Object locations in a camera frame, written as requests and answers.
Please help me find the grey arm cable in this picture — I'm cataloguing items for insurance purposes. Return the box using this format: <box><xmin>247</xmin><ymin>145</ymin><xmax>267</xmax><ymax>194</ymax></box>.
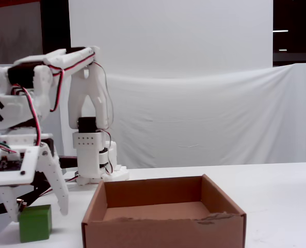
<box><xmin>92</xmin><ymin>60</ymin><xmax>115</xmax><ymax>131</ymax></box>

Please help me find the brown wooden cabinet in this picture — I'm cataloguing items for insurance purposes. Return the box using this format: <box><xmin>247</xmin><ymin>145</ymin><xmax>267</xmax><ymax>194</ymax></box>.
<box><xmin>0</xmin><ymin>0</ymin><xmax>44</xmax><ymax>65</ymax></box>

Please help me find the white backdrop panel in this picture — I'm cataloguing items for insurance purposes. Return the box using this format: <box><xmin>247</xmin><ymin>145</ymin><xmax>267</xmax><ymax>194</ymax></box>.
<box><xmin>68</xmin><ymin>0</ymin><xmax>274</xmax><ymax>80</ymax></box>

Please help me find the black table clamp brass screw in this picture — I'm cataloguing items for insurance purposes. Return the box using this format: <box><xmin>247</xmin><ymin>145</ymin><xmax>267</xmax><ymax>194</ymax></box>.
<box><xmin>0</xmin><ymin>172</ymin><xmax>53</xmax><ymax>215</ymax></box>

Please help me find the red black base servo cable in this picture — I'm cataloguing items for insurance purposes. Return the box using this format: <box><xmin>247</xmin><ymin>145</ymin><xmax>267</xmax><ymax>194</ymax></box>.
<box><xmin>97</xmin><ymin>129</ymin><xmax>114</xmax><ymax>177</ymax></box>

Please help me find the brown cardboard box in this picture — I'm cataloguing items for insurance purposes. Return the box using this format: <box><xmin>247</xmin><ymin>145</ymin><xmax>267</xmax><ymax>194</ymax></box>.
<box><xmin>81</xmin><ymin>174</ymin><xmax>247</xmax><ymax>248</ymax></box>

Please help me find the red white power cable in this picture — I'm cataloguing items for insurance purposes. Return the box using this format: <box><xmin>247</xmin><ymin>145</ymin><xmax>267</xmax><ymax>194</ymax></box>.
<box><xmin>40</xmin><ymin>175</ymin><xmax>79</xmax><ymax>198</ymax></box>

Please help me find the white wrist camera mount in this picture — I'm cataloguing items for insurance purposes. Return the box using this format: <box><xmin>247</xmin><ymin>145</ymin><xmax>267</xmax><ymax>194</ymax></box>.
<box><xmin>0</xmin><ymin>145</ymin><xmax>40</xmax><ymax>188</ymax></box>

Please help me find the green cube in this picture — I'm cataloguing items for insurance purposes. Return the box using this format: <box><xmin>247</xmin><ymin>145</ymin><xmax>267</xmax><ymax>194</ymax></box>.
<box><xmin>18</xmin><ymin>204</ymin><xmax>52</xmax><ymax>243</ymax></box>

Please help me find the red black gripper servo cable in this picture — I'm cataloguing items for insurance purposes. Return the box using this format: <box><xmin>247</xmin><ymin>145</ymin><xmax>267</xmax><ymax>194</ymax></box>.
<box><xmin>12</xmin><ymin>84</ymin><xmax>43</xmax><ymax>148</ymax></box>

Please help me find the red black arm servo cable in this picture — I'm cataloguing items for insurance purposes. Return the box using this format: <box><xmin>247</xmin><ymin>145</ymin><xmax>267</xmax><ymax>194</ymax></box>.
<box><xmin>49</xmin><ymin>52</ymin><xmax>95</xmax><ymax>112</ymax></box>

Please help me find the black table clamp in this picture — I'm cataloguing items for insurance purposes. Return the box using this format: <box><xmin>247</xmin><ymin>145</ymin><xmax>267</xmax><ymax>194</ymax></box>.
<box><xmin>58</xmin><ymin>156</ymin><xmax>78</xmax><ymax>169</ymax></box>

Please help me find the white draped cloth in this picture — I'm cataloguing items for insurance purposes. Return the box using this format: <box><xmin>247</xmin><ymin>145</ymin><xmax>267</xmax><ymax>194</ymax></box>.
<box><xmin>101</xmin><ymin>61</ymin><xmax>306</xmax><ymax>170</ymax></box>

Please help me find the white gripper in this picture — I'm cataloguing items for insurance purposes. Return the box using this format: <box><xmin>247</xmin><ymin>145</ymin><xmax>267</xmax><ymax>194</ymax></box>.
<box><xmin>0</xmin><ymin>133</ymin><xmax>70</xmax><ymax>222</ymax></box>

